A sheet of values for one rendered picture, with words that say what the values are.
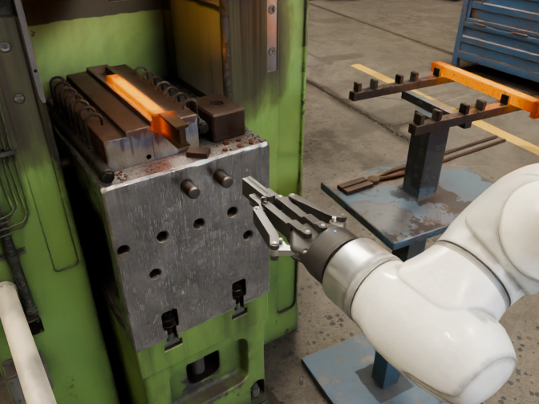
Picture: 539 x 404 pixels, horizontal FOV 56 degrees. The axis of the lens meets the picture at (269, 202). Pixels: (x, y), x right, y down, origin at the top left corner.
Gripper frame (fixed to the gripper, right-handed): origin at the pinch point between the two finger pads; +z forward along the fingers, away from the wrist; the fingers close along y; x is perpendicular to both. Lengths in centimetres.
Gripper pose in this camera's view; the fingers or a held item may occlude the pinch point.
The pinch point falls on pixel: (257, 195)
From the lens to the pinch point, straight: 76.9
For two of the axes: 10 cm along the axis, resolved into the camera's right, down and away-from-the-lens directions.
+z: -5.6, -4.4, 7.0
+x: 0.0, -8.5, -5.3
